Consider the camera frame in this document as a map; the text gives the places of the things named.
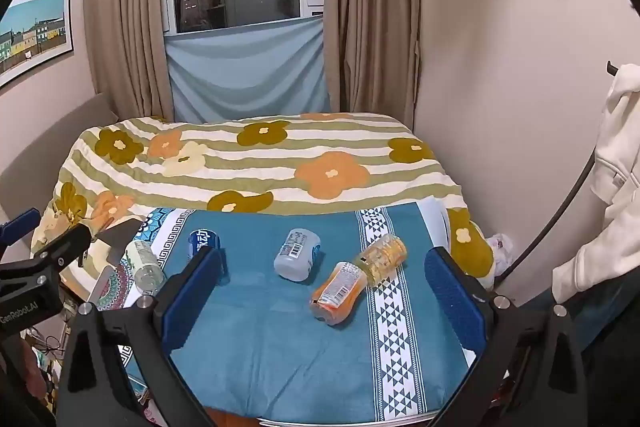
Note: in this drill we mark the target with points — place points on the wall poster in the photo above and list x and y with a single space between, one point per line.
32 32

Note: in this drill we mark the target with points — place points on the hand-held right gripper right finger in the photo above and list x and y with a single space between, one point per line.
456 302

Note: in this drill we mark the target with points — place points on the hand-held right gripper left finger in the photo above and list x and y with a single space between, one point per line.
192 299

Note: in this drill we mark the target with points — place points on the orange drink bottle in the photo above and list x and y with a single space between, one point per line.
336 293

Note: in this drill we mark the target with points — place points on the grey bed headboard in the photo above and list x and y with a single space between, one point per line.
45 147

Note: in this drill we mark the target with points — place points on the beige curtain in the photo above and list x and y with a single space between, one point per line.
370 17
127 17

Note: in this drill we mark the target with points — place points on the translucent grey plastic bottle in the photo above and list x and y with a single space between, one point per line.
297 254

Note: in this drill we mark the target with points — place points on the white hoodie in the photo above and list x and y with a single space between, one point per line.
612 187

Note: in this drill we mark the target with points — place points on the white plastic bag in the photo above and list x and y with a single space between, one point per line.
500 249

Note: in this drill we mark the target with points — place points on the light blue cloth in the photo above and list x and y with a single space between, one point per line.
247 72

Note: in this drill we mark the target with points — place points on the yellow ribbed plastic bottle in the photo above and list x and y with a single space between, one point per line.
382 258

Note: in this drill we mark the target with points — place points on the blue patterned cloth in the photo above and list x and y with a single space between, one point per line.
280 347

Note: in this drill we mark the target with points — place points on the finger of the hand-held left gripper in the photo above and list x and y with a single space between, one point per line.
20 224
62 247

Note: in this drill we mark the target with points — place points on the floral striped blanket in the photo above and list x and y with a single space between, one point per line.
260 167

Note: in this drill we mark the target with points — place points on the blue drink can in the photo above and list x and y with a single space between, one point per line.
202 241

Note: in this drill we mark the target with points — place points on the clear plastic bottle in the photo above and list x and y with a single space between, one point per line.
145 268

